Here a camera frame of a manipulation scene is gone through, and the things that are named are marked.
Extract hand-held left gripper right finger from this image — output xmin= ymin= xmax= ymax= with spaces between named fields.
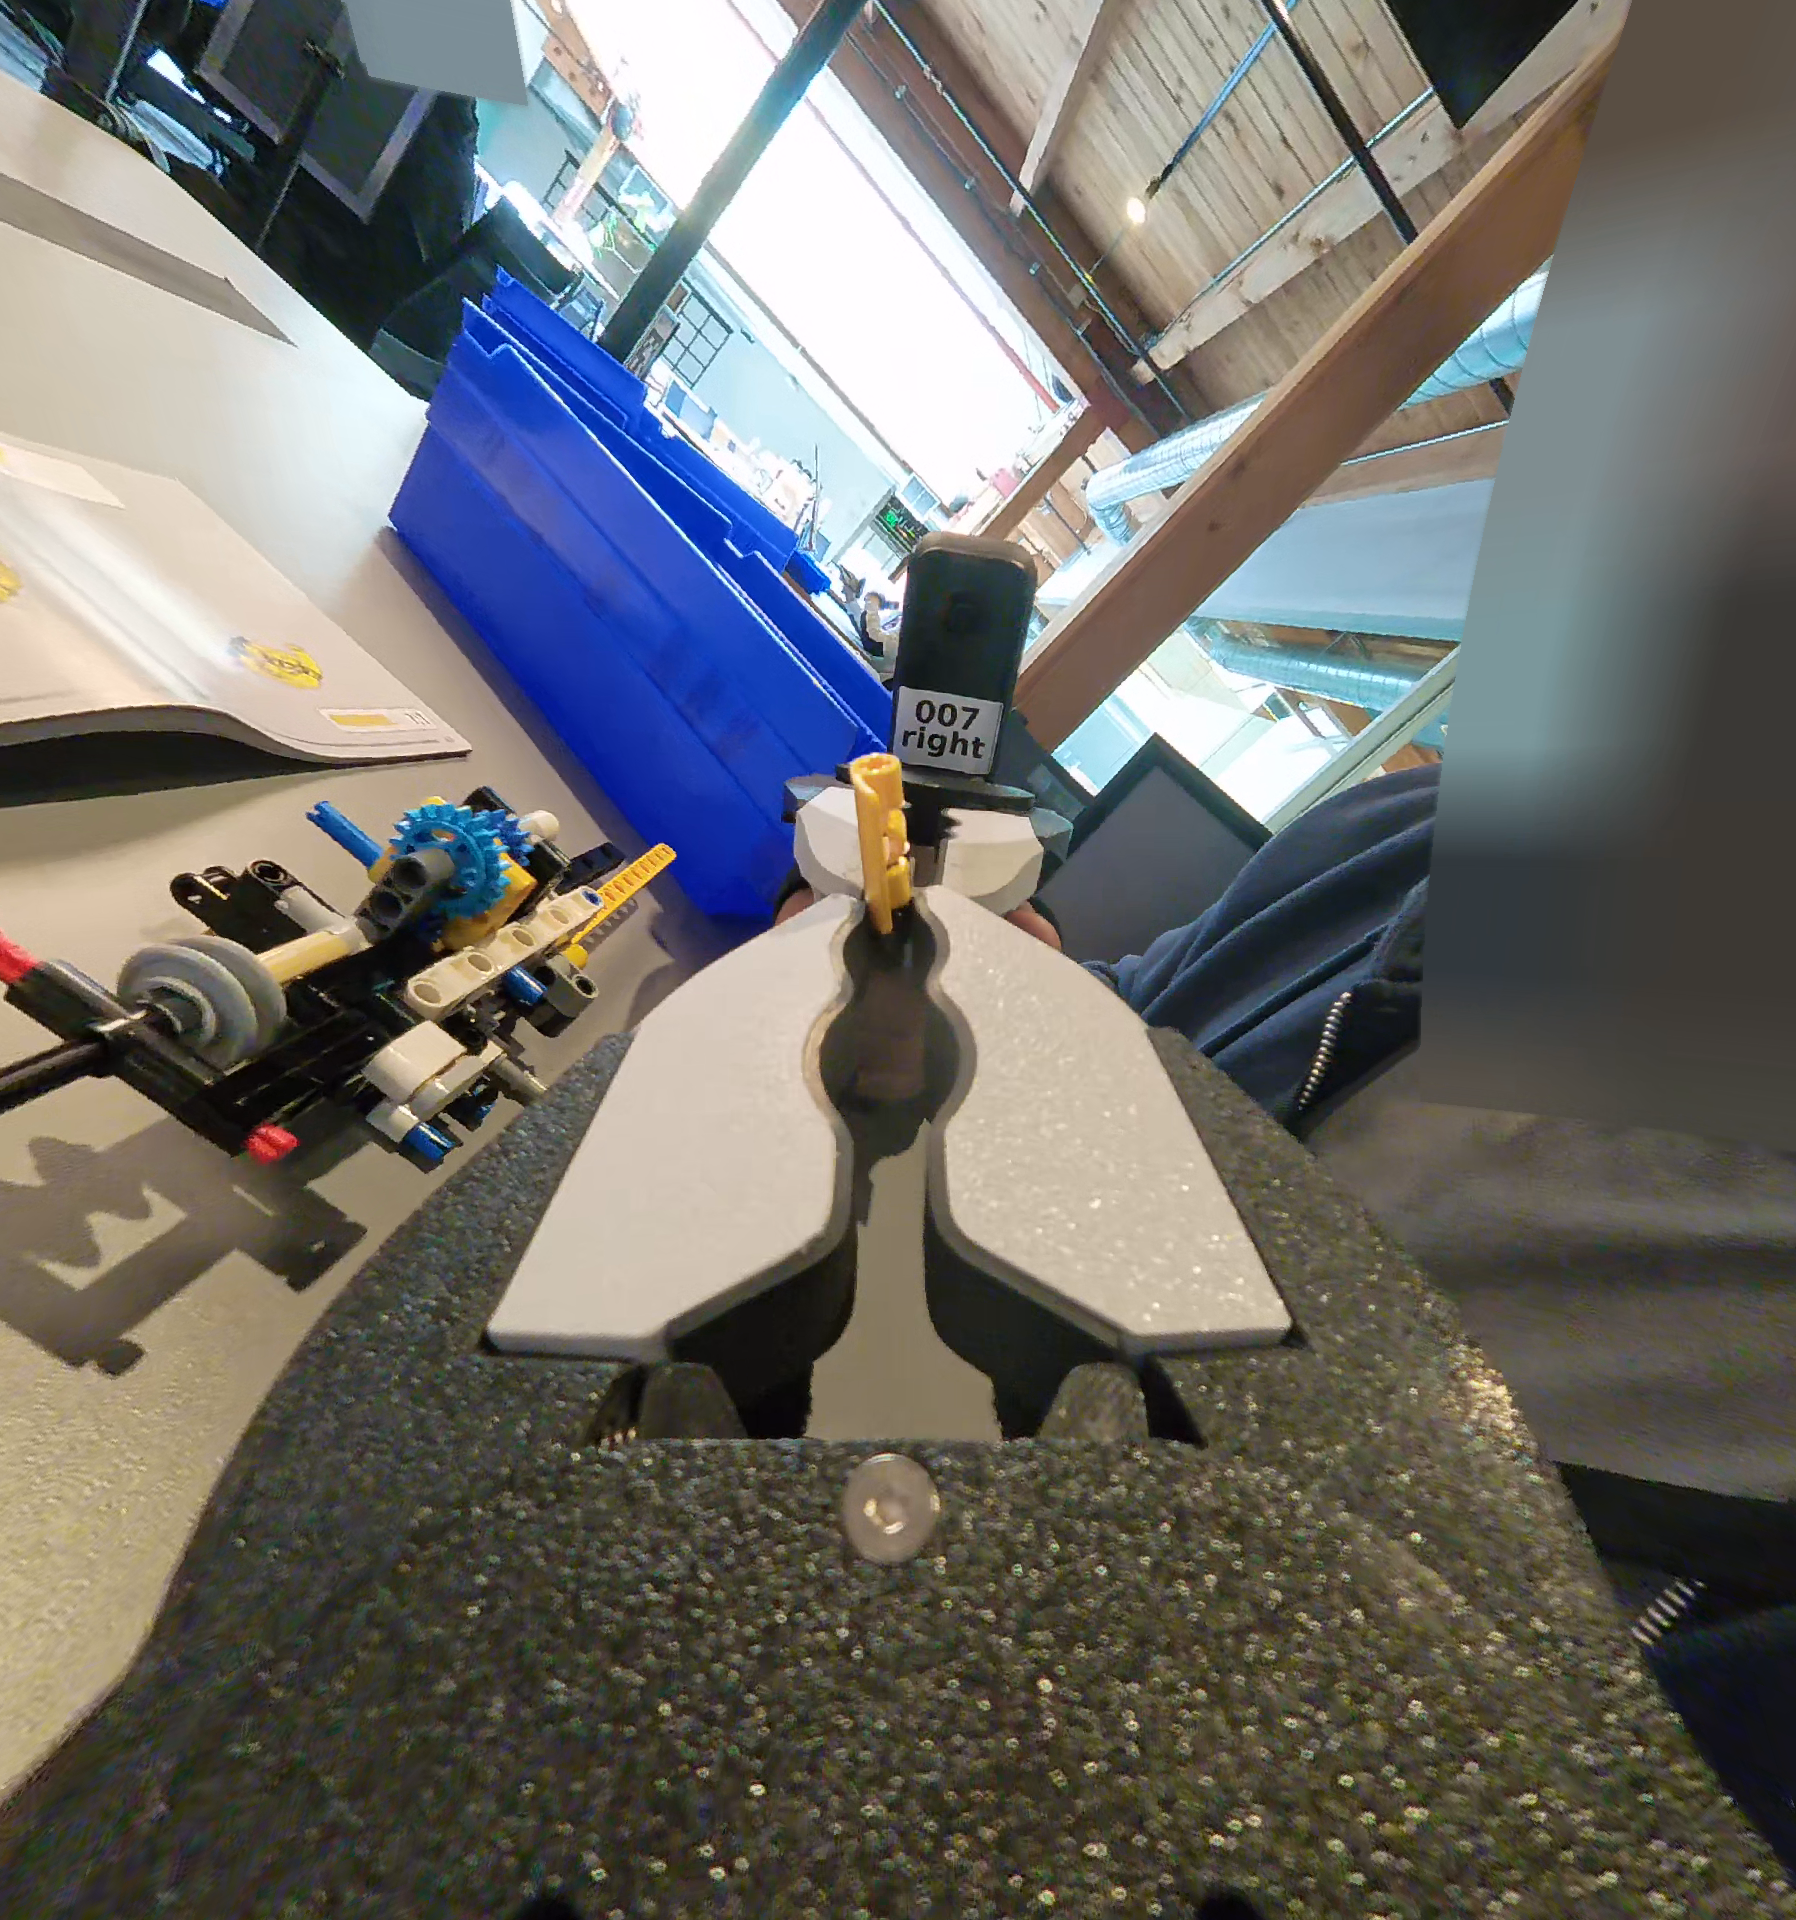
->
xmin=921 ymin=888 xmax=1297 ymax=1356

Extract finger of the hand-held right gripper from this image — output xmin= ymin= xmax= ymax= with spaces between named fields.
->
xmin=789 ymin=788 xmax=876 ymax=902
xmin=912 ymin=811 xmax=1049 ymax=917

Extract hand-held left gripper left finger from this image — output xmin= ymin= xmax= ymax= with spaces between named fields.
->
xmin=486 ymin=894 xmax=873 ymax=1362

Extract yellow lego connector piece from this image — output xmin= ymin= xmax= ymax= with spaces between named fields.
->
xmin=849 ymin=755 xmax=919 ymax=935

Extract lego vehicle model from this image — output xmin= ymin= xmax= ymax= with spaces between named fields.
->
xmin=0 ymin=788 xmax=677 ymax=1172

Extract person's right hand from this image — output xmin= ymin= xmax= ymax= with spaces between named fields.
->
xmin=822 ymin=959 xmax=942 ymax=1115

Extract black-framed grey board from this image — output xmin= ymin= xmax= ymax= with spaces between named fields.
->
xmin=1039 ymin=736 xmax=1274 ymax=963

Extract large blue storage bin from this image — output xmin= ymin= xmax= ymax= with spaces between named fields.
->
xmin=389 ymin=359 xmax=900 ymax=924

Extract row of blue bins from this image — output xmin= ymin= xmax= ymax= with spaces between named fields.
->
xmin=456 ymin=270 xmax=854 ymax=603

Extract open instruction booklet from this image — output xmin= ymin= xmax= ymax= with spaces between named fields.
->
xmin=0 ymin=411 xmax=471 ymax=766

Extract wood-framed dark panel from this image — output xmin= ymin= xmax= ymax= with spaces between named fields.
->
xmin=1384 ymin=0 xmax=1596 ymax=133

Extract metal air duct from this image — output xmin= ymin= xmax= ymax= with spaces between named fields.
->
xmin=1084 ymin=270 xmax=1549 ymax=516

